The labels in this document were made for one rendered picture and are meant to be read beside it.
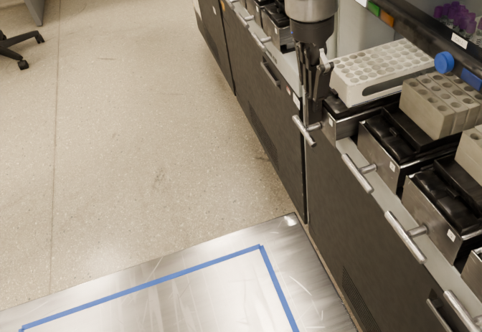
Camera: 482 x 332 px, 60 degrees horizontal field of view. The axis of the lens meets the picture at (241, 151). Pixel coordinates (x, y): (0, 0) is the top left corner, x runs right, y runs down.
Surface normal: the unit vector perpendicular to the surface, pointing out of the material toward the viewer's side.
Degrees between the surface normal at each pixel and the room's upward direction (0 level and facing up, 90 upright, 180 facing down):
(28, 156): 0
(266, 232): 0
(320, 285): 0
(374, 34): 90
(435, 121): 90
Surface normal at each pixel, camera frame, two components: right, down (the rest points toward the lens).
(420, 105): -0.94, 0.30
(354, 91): 0.30, 0.63
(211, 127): -0.13, -0.72
